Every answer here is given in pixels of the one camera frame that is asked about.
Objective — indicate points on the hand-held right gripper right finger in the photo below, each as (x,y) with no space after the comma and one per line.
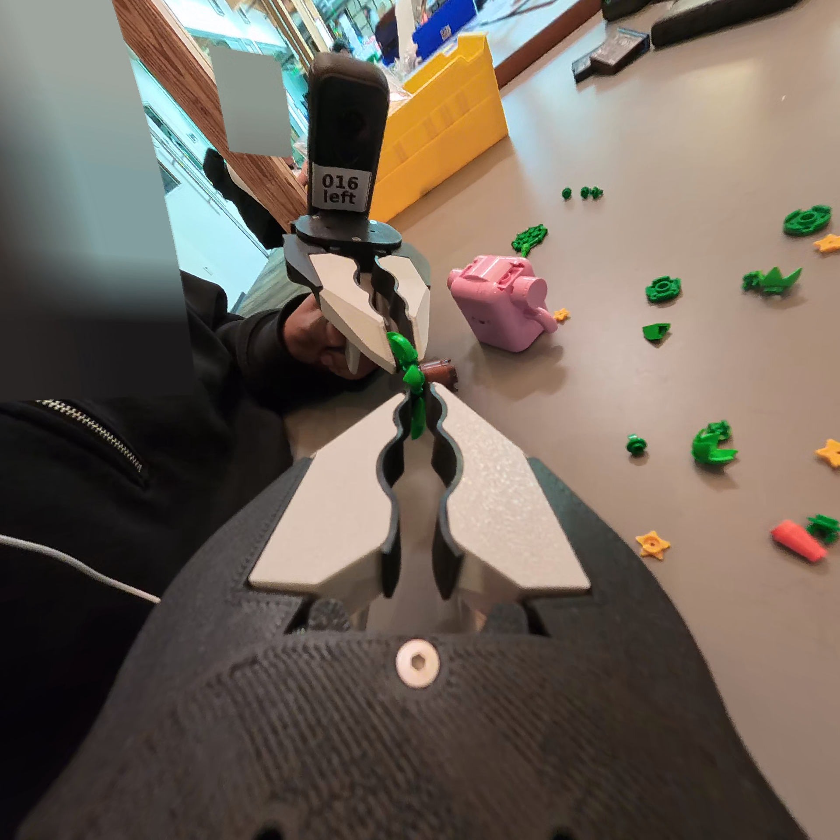
(512,525)

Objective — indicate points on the brown toy flower pot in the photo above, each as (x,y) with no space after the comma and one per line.
(441,373)

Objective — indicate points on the green spiky toy leaf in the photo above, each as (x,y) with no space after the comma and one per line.
(771,282)

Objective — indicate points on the pink toy watering can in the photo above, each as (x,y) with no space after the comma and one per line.
(499,308)

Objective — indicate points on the person's left forearm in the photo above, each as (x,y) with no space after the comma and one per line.
(243,354)

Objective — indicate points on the blue plastic bin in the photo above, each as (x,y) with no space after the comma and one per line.
(446,26)

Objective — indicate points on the green toy leafy plant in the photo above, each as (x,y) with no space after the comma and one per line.
(412,377)

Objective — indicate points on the black flat device box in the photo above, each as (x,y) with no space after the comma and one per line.
(722,19)

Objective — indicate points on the green toy leaf cap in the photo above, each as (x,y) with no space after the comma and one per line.
(825,527)

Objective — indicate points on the black power adapter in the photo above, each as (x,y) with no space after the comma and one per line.
(613,52)

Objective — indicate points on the small green toy leaf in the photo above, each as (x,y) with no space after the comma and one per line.
(656,331)

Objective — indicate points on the clear plastic bag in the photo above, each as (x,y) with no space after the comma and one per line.
(401,79)

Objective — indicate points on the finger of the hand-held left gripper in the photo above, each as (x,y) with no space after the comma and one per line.
(348,308)
(413,295)

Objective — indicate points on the green curved toy leaf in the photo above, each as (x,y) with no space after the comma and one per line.
(709,449)

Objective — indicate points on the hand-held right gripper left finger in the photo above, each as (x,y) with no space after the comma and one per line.
(315,525)

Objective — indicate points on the wooden post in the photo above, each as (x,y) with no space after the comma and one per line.
(157,39)

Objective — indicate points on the yellow plastic bin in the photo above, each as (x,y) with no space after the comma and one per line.
(446,131)

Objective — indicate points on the red toy cone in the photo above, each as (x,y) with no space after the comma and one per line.
(797,541)

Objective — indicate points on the green toy bush piece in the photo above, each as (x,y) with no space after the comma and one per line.
(530,239)

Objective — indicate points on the green round toy plate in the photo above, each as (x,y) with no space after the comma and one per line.
(663,289)
(807,221)

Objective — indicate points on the person's left hand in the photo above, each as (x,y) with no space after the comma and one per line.
(308,334)

